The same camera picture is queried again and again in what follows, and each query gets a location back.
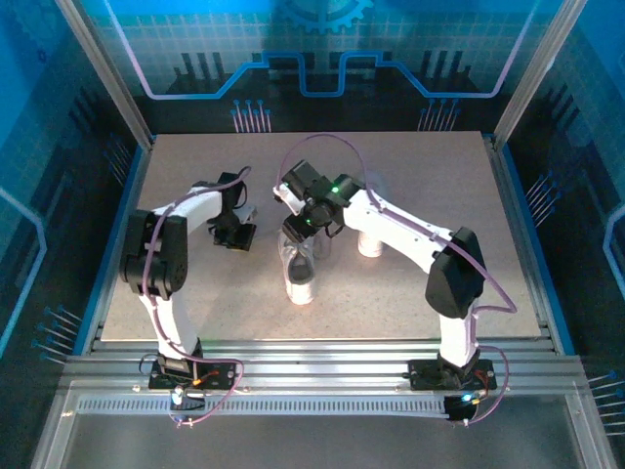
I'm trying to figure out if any aluminium mounting rail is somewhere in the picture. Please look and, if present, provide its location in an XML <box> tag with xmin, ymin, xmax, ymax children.
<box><xmin>61</xmin><ymin>338</ymin><xmax>587</xmax><ymax>392</ymax></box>

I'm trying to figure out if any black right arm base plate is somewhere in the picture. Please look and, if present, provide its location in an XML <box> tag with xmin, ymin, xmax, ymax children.
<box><xmin>407</xmin><ymin>359</ymin><xmax>498</xmax><ymax>392</ymax></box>

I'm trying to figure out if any white lace-up sneaker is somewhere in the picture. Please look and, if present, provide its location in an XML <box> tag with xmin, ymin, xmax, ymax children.
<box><xmin>277</xmin><ymin>228</ymin><xmax>334</xmax><ymax>305</ymax></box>
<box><xmin>357</xmin><ymin>169</ymin><xmax>388</xmax><ymax>259</ymax></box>

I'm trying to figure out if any black right controller board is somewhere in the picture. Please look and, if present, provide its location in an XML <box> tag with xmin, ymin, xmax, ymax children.
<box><xmin>442</xmin><ymin>393</ymin><xmax>483</xmax><ymax>424</ymax></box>

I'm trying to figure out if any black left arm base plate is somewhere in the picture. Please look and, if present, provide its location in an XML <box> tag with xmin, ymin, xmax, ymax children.
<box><xmin>147</xmin><ymin>359</ymin><xmax>241</xmax><ymax>392</ymax></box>

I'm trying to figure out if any blue table edge strip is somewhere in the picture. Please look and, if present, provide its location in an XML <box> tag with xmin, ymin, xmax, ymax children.
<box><xmin>71</xmin><ymin>144</ymin><xmax>151</xmax><ymax>356</ymax></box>

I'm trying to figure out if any aluminium frame post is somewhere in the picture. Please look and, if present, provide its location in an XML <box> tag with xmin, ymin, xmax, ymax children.
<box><xmin>53</xmin><ymin>0</ymin><xmax>156</xmax><ymax>151</ymax></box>
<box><xmin>491</xmin><ymin>0</ymin><xmax>590</xmax><ymax>150</ymax></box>

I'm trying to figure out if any slotted grey cable duct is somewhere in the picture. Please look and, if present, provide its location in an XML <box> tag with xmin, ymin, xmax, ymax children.
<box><xmin>76</xmin><ymin>396</ymin><xmax>453</xmax><ymax>417</ymax></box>

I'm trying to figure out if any aluminium side rail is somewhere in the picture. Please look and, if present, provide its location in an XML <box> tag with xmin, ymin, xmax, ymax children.
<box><xmin>482</xmin><ymin>135</ymin><xmax>561</xmax><ymax>356</ymax></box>

